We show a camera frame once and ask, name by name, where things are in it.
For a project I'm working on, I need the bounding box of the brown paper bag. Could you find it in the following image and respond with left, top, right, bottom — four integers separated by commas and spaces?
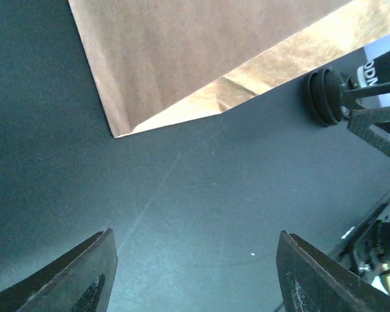
69, 1, 390, 138

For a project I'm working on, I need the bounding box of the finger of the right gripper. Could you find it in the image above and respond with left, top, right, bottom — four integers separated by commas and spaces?
341, 82, 390, 158

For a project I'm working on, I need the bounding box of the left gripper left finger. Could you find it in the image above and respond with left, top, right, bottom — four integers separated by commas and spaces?
0, 228, 118, 311

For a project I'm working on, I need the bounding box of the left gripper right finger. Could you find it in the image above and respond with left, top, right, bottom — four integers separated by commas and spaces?
276, 231, 390, 311

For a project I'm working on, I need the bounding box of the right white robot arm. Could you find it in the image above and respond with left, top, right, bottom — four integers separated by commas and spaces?
341, 82, 390, 296

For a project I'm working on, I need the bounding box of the black coffee cup lid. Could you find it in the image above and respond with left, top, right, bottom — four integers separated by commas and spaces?
305, 68, 348, 127

